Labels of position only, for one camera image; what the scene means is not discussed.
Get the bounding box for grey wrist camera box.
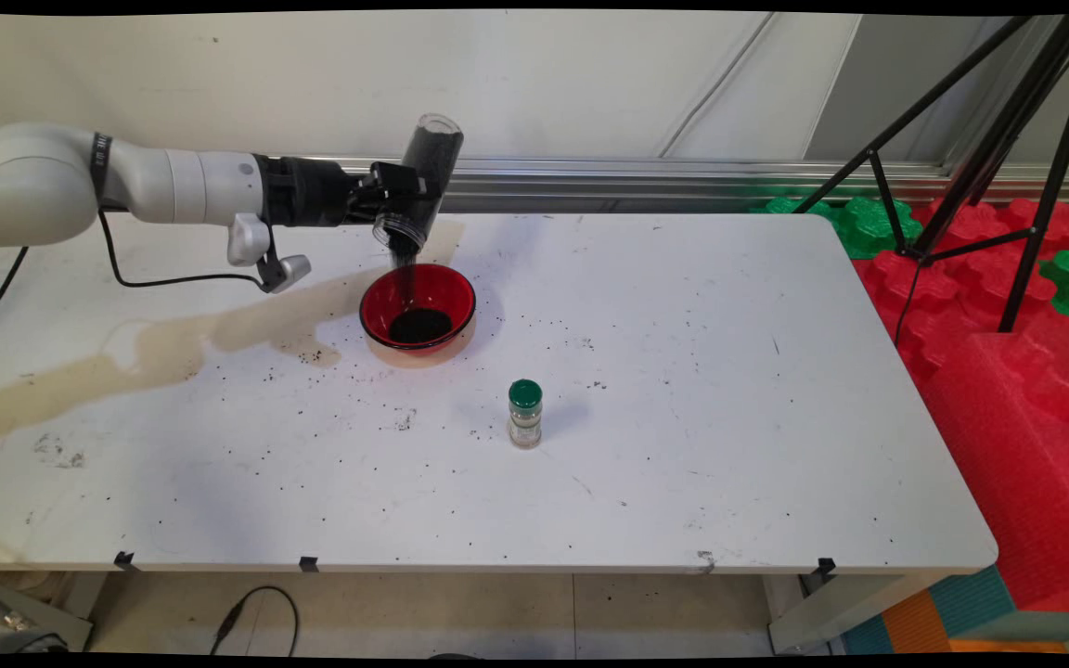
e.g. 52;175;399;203
226;213;313;294

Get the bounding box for green-lidded spice jar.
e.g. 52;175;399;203
508;379;545;450

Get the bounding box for colourful floor mat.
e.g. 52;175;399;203
841;564;1069;655

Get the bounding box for black floor cable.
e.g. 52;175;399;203
210;585;300;658

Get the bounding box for clear jar with black seeds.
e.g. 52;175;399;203
372;113;465;257

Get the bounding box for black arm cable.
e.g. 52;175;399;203
0;212;268;333

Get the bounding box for large red foam block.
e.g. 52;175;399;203
922;329;1069;613

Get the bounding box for aluminium wall rail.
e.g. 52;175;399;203
0;152;1069;207

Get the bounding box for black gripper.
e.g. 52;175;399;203
254;154;428;229

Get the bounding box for red bowl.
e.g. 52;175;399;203
359;263;478;368

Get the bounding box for grey table leg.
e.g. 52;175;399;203
766;571;953;655
0;573;95;652

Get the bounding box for black seed pile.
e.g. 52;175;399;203
389;308;454;346

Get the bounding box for white wall cable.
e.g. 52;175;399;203
655;11;777;159

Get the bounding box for black tripod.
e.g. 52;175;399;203
790;14;1069;335

